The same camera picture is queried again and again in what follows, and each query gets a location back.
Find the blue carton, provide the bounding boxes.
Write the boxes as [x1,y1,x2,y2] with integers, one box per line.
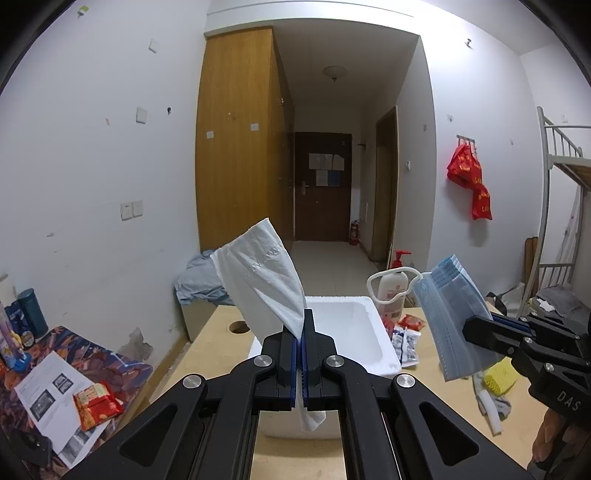
[4,300,36,348]

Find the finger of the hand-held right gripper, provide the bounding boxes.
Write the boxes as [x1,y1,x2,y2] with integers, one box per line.
[490,312,536,335]
[463,315,525,366]

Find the metal bunk bed frame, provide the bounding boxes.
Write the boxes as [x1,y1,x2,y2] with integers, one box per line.
[536,106,591,296]

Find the white foam box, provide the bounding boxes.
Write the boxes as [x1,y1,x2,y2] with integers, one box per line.
[248,295,402,439]

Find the dark brown door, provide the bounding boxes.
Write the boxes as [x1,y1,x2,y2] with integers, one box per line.
[294,131,354,241]

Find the yellow sponge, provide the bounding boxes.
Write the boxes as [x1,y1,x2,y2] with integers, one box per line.
[482,359,520,394]

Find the grey sock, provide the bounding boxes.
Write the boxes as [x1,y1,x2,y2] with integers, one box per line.
[481,390,512,422]

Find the white lotion bottle red pump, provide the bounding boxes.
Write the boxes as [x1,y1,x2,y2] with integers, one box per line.
[378,250,414,322]

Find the person's right hand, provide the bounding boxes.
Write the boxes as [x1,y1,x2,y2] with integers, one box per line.
[531,406,566,469]

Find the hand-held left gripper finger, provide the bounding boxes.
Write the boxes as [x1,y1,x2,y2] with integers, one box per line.
[301,310,533,480]
[61,335,302,480]

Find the white printed paper sheet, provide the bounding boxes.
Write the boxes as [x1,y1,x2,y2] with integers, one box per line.
[14,351,110,465]

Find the blue face mask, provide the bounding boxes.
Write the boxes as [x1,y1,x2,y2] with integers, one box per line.
[367,254,506,382]

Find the printed floral cloth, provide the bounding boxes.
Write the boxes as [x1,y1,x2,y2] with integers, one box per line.
[0,325,154,480]

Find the red orange noodle packet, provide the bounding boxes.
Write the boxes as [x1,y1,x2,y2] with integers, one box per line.
[72,381,125,431]

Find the wooden side door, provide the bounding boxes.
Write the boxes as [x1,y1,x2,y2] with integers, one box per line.
[372,106,399,265]

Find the white sock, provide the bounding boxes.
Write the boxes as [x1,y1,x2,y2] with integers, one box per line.
[472,370,505,437]

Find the wooden wardrobe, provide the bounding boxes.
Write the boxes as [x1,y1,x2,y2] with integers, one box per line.
[196,27,296,254]

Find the grey clothes pile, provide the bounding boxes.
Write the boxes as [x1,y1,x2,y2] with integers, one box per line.
[530,285,585,320]

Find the dark teal canister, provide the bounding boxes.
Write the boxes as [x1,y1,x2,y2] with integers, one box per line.
[17,288,49,338]

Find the red printed bag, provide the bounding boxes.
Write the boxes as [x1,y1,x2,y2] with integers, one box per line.
[470,182,493,222]
[446,142,484,190]

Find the leaning wooden boards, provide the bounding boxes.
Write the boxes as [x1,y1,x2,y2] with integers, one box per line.
[523,236,541,288]

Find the black round gadget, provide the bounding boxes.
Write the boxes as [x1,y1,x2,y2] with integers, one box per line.
[9,428,54,468]

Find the grey blue cloth pile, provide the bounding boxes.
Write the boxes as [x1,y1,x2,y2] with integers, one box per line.
[174,250,237,306]

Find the white tissue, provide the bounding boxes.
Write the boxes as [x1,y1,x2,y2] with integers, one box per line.
[210,218,328,433]

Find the pink purple bottle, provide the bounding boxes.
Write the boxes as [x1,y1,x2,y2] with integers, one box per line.
[0,302,20,366]

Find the white paper notices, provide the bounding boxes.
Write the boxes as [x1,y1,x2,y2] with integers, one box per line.
[308,154,345,171]

